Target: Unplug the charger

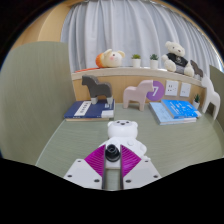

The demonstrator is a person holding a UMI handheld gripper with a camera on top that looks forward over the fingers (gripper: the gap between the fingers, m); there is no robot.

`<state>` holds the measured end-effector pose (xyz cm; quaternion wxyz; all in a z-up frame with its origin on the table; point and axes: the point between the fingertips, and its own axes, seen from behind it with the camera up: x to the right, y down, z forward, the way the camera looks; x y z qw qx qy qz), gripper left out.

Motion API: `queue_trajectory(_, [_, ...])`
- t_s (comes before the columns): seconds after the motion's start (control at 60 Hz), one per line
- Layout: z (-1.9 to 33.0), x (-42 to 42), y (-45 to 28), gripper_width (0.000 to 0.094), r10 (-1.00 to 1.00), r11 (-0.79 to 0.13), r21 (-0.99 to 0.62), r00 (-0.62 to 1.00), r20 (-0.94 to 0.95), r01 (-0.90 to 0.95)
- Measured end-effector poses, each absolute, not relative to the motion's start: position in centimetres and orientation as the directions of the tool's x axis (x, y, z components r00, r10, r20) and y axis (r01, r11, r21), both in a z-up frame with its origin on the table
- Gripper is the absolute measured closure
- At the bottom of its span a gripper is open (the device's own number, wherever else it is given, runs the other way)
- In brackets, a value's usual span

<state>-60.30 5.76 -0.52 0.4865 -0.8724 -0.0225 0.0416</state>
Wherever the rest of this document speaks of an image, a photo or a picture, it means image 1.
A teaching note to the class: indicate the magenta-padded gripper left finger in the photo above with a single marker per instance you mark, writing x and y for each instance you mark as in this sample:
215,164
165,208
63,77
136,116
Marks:
83,171

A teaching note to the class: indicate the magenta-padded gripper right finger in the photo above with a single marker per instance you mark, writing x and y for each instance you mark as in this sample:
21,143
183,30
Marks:
141,171

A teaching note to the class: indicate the small black charger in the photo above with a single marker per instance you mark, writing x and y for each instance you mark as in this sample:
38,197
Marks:
112,153

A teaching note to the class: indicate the white bear-shaped power strip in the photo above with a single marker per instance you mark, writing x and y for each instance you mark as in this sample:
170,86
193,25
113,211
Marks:
122,131

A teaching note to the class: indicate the light blue book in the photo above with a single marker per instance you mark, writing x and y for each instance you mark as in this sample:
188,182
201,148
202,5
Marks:
160,113

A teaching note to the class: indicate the navy blue book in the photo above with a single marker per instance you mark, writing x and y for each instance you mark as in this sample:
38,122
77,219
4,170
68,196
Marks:
83,110

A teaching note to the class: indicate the bright blue book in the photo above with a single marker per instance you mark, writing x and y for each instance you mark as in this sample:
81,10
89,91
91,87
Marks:
180,108

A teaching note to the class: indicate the pink horse figurine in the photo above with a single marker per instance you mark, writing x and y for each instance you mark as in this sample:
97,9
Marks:
136,93

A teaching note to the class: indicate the round purple number sign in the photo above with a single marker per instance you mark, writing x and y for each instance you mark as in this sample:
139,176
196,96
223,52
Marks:
158,91

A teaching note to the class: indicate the dark grey horse figurine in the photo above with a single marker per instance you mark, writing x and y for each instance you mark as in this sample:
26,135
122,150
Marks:
96,87

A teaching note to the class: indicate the small plant in white pot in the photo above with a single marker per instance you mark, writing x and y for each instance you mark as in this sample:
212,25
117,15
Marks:
136,63
154,64
196,104

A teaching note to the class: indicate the green desk divider panel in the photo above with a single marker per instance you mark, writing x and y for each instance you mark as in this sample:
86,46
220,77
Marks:
218,80
33,100

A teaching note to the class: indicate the wooden window ledge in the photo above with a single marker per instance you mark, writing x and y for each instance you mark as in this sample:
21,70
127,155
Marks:
133,71

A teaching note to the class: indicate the large white horse figurine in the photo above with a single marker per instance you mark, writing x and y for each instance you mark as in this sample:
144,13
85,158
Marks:
210,95

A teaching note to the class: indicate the small dark horse figurine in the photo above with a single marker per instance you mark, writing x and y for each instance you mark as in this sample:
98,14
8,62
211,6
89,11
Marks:
196,69

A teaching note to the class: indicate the round cream and orange plush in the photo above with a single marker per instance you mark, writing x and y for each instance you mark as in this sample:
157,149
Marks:
111,58

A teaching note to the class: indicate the cream teddy bear black shirt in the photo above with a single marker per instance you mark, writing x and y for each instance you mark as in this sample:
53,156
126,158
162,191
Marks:
175,50

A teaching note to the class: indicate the grey curtain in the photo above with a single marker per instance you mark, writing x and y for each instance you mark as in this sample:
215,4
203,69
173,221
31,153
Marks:
133,26

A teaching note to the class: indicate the white wall socket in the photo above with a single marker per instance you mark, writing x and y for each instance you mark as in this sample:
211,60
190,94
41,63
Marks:
185,90
171,88

